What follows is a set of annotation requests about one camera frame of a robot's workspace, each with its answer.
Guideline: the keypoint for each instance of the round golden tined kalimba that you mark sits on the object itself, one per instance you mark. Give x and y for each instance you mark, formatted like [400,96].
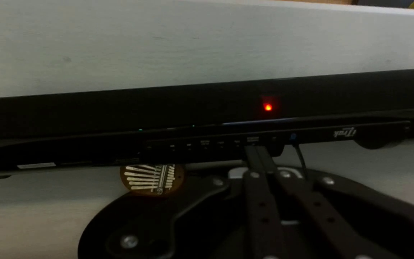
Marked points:
[151,178]

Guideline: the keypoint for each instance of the long black soundbar speaker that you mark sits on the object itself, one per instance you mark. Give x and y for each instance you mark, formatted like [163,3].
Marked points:
[168,119]

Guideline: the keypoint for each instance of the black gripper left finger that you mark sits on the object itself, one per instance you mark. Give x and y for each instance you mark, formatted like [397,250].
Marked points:
[262,206]

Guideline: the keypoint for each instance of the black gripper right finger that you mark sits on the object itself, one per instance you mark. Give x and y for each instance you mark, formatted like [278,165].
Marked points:
[322,216]

